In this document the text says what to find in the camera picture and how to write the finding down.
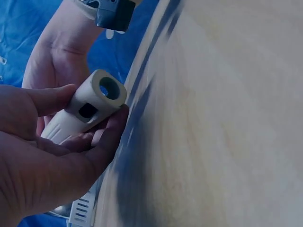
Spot person's right hand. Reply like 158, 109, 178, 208
22, 42, 95, 138

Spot white plastic tube handle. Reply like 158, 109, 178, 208
40, 69, 128, 145

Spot person's left hand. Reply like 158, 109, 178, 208
0, 84, 130, 227

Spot black wrist band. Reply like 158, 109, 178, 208
71, 0, 136, 33

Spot white slotted plastic piece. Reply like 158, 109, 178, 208
67, 189, 98, 227

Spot person's right forearm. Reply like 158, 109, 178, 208
35, 0, 103, 52

